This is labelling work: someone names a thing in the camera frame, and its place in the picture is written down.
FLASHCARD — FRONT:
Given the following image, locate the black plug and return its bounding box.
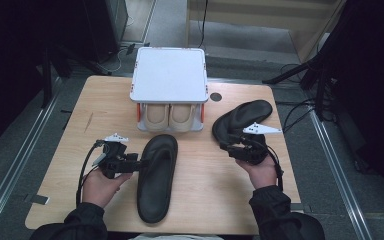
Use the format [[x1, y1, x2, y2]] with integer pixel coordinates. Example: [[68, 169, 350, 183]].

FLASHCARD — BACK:
[[124, 42, 138, 56]]

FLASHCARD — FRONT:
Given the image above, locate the hand-held gripper cable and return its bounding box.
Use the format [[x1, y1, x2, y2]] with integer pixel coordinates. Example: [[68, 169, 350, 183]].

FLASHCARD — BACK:
[[246, 138, 285, 193], [75, 139, 106, 208]]

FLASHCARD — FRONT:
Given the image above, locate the black slipper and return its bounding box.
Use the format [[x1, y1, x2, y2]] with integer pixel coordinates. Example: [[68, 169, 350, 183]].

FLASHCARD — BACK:
[[136, 133, 179, 224], [211, 99, 274, 151]]

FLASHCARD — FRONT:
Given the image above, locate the grey cabinet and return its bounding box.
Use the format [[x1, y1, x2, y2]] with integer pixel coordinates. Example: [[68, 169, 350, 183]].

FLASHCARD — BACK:
[[105, 0, 129, 44]]

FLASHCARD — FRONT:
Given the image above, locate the dark curtain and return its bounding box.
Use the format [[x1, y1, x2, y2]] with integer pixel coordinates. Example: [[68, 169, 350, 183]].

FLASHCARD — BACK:
[[323, 0, 384, 208], [0, 0, 121, 158]]

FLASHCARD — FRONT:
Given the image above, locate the black tripod stand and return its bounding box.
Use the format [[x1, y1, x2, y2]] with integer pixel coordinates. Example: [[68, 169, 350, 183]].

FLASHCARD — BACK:
[[262, 54, 334, 121]]

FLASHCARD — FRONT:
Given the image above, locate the left hand-held gripper cable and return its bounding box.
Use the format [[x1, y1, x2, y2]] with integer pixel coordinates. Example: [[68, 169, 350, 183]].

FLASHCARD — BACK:
[[75, 139, 106, 208]]

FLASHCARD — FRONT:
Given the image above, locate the cream perforated clog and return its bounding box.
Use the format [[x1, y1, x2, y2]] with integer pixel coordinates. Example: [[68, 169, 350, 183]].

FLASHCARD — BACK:
[[169, 103, 197, 132], [142, 103, 171, 132]]

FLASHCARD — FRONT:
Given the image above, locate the black floor cable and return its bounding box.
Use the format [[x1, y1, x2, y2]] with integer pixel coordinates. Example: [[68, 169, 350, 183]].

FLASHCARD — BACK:
[[281, 63, 318, 134]]

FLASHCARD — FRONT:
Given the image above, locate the metal floor rail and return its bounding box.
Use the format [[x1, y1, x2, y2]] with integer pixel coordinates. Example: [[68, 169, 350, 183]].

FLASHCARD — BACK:
[[308, 109, 373, 240], [0, 78, 63, 231]]

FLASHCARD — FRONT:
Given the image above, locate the person's right hand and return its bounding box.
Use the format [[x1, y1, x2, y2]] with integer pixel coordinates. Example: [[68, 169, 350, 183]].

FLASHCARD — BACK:
[[235, 156, 278, 191]]

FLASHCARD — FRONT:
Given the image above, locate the white plastic shoe box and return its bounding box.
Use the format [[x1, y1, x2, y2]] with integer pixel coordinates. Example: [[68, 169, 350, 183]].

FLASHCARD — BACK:
[[129, 46, 210, 133]]

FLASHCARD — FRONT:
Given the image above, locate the black hanging cable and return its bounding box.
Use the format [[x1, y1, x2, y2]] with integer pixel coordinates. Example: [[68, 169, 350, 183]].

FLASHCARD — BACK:
[[198, 0, 209, 49]]

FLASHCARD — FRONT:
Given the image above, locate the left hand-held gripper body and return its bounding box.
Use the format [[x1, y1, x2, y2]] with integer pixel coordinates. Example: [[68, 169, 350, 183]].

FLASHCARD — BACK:
[[94, 133, 140, 179]]

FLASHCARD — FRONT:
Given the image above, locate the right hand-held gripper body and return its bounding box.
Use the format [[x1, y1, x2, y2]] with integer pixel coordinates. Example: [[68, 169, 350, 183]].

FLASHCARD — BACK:
[[228, 122, 283, 166]]

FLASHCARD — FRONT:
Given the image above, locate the right hand-held gripper cable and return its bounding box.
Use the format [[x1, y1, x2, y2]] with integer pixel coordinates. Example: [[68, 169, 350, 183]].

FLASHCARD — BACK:
[[246, 138, 285, 193]]

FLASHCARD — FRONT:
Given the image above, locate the person's left hand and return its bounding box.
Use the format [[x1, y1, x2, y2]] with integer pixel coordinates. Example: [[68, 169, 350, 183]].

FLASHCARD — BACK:
[[81, 167, 134, 209]]

